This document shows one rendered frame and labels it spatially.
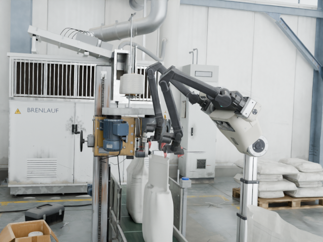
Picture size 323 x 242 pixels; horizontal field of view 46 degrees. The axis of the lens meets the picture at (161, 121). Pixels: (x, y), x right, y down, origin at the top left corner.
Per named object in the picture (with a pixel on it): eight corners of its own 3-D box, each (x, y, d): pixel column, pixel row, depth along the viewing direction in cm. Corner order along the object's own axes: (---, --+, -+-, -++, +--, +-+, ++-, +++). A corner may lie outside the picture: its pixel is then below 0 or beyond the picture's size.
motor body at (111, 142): (123, 152, 292) (124, 119, 290) (104, 152, 288) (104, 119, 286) (120, 149, 306) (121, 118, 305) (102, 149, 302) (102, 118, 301)
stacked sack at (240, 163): (283, 170, 581) (284, 161, 580) (242, 171, 567) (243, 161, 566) (269, 165, 623) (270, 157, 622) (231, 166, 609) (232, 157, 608)
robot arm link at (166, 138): (181, 134, 244) (182, 127, 252) (164, 130, 244) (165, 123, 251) (178, 149, 251) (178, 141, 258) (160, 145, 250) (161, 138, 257)
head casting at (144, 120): (169, 151, 321) (170, 115, 320) (140, 151, 315) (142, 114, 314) (160, 146, 350) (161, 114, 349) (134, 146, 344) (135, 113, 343)
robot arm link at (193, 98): (157, 58, 274) (156, 56, 284) (144, 72, 276) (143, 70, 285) (201, 98, 286) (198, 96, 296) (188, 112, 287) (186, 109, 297)
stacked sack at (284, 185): (299, 192, 547) (299, 182, 546) (258, 193, 528) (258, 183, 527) (281, 185, 588) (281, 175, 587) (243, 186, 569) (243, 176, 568)
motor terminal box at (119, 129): (129, 138, 289) (129, 123, 288) (117, 139, 282) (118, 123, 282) (122, 137, 295) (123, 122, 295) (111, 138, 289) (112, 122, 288)
